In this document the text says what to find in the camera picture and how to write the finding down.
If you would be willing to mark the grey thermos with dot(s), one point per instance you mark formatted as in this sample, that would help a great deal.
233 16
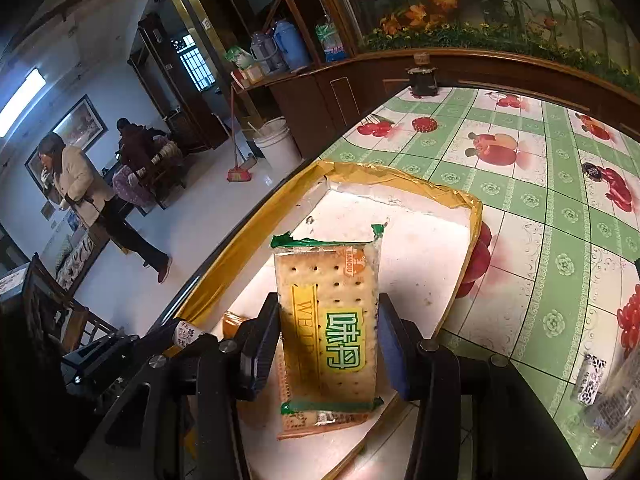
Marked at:
264 52

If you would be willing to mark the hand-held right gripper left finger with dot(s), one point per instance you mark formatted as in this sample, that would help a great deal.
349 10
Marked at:
260 360

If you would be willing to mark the orange snack packet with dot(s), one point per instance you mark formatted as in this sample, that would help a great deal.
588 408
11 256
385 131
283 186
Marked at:
231 324

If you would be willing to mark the flower printed glass panel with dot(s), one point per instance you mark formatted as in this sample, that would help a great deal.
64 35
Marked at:
480 0

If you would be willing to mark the blue thermos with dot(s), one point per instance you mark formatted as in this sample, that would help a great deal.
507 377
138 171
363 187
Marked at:
291 45

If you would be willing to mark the framed wall picture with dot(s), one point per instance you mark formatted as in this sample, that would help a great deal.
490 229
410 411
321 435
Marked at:
75 127

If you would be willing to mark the blue green plastic bag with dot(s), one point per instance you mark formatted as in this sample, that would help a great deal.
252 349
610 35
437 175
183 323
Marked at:
331 40

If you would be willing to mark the wooden chair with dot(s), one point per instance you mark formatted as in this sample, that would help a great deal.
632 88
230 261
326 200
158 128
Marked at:
50 305

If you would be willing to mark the fruit print tablecloth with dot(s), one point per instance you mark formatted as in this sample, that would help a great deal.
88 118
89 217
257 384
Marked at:
550 240

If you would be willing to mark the ceiling light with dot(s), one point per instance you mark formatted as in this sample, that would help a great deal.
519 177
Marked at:
20 102

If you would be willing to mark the dark wooden wardrobe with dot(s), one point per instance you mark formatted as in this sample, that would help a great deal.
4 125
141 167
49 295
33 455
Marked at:
165 70

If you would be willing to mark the clear plastic packet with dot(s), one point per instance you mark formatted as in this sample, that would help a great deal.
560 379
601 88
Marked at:
607 400

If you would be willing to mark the small floral print packet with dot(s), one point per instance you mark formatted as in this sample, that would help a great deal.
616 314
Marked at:
186 334

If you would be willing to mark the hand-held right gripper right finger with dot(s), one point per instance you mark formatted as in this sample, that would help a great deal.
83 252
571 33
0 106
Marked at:
397 360

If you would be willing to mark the dark pot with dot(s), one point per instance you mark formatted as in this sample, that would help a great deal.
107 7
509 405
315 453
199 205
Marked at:
422 77

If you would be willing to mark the green white bag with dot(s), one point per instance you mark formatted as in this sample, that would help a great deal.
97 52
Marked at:
239 56

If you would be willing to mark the white foam box yellow tape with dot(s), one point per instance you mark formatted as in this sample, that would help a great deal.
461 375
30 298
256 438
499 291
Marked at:
400 240

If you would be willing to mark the wooden cabinet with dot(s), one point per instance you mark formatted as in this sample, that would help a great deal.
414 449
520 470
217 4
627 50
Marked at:
310 95

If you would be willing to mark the patterned sofa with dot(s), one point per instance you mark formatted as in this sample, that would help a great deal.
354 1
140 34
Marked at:
75 260

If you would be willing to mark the cracker packet yellow green label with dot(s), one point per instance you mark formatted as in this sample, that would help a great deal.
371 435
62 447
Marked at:
325 340

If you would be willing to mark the red broom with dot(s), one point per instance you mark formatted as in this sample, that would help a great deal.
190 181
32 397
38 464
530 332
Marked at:
241 174

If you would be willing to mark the white plastic bucket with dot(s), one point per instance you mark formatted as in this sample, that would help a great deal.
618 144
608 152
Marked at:
277 145

